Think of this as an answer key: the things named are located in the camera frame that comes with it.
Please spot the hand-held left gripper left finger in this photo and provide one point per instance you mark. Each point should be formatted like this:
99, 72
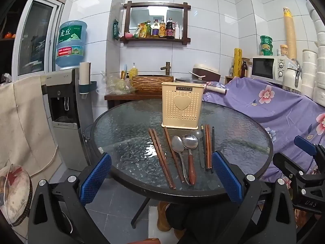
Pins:
96, 175

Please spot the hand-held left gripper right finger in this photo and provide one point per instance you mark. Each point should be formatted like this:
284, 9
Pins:
226, 178

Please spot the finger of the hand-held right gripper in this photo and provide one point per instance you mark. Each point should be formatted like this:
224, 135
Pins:
289, 166
304, 143

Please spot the dark slim spoon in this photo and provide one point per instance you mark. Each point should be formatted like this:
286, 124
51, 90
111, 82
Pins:
201, 155

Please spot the brown wooden chopstick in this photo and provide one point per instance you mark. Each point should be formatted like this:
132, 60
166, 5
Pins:
163, 157
160, 157
207, 147
174, 155

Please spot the black chopstick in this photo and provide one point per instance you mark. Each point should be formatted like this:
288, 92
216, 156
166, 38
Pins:
213, 137
202, 128

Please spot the beige plastic utensil holder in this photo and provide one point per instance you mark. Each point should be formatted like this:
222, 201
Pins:
181, 111

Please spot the water dispenser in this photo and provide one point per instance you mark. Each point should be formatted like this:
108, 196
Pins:
63, 144

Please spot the round glass table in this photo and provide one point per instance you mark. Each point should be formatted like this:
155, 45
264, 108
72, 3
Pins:
127, 137

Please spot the purple floral cloth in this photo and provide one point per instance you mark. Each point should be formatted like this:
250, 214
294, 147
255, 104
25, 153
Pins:
266, 111

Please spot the person's dark trousers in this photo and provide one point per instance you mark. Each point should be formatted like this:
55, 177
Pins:
198, 221

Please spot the white kettle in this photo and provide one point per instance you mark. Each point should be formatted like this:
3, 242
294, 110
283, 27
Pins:
290, 78

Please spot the stacks of white cups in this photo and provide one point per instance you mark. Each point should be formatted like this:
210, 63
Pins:
311, 68

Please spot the wooden counter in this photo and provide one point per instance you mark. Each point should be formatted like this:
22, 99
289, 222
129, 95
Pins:
121, 99

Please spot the round floral cushion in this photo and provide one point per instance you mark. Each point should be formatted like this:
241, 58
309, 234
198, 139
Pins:
15, 190

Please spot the white microwave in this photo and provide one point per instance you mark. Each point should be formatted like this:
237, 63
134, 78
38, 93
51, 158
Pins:
264, 67

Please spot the clear plastic bag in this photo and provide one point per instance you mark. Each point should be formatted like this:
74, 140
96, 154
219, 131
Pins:
116, 86

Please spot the brown glass bottle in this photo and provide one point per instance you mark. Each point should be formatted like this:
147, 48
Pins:
244, 70

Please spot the beige cloth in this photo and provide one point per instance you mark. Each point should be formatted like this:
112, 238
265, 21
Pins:
25, 111

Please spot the jar with yellow lid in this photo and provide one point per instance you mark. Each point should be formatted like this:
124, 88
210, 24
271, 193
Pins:
283, 50

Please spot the small wooden box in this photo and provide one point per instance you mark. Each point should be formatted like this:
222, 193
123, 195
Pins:
229, 80

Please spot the green instant noodle bowl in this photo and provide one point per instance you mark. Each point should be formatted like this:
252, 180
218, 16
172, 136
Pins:
266, 40
267, 53
266, 47

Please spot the paper cup holder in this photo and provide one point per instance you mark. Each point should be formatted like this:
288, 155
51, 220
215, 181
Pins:
85, 73

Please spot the yellow roll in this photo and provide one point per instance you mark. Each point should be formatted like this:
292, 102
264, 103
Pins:
237, 63

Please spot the woven basin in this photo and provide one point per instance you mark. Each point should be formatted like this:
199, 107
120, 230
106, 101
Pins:
152, 85

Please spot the brown and white rice cooker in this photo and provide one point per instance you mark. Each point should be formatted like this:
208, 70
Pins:
208, 72

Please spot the yellow soap dispenser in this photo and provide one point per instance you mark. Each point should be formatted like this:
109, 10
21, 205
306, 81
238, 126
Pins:
133, 73

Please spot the tall beige cup stack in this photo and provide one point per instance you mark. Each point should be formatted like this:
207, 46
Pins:
290, 35

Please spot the brass faucet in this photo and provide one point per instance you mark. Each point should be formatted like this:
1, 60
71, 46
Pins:
167, 67

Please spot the blue water jug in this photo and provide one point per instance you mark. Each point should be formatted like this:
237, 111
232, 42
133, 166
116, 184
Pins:
71, 40

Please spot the pink bowl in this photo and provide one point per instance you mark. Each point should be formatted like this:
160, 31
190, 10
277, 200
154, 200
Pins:
128, 35

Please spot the green packet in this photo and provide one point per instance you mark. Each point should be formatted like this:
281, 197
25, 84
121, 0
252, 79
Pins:
116, 29

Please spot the yellow seasoning packet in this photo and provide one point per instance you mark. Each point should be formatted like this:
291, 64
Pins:
139, 31

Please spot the sliding window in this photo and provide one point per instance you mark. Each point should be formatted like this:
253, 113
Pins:
38, 35

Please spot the white bottle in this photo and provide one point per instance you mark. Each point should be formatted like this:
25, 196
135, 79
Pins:
178, 31

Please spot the green bottle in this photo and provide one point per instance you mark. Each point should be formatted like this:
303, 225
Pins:
148, 30

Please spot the dark sauce bottle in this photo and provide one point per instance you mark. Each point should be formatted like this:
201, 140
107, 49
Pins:
169, 29

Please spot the orange teapot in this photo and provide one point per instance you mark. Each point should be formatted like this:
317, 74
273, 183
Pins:
9, 35

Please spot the wooden framed mirror shelf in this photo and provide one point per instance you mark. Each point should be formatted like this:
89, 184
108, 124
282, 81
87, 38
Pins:
155, 4

